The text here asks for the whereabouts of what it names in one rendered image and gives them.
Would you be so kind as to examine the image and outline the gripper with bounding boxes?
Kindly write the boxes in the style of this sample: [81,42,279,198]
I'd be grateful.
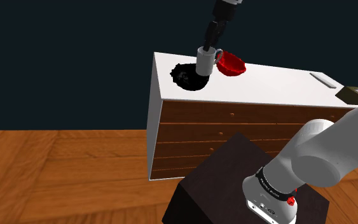
[203,0,239,52]

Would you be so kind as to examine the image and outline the black bowl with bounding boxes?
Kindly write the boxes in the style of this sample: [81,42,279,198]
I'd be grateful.
[169,62,210,92]

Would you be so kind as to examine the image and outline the grey mug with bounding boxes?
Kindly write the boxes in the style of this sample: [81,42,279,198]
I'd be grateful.
[195,46,224,77]

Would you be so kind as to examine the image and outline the red bowl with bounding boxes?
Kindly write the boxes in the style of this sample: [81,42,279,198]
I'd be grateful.
[216,50,247,78]

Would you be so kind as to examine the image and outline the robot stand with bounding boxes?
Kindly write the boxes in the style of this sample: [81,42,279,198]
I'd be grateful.
[161,131,331,224]

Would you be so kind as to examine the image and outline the white and brown chest of drawers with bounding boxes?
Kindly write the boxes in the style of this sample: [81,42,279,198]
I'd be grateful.
[146,52,358,182]

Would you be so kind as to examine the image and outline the grey flat remote control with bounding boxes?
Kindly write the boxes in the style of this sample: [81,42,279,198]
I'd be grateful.
[309,71,338,90]

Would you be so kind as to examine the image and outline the olive tissue box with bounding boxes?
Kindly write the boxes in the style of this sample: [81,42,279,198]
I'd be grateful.
[334,81,358,106]

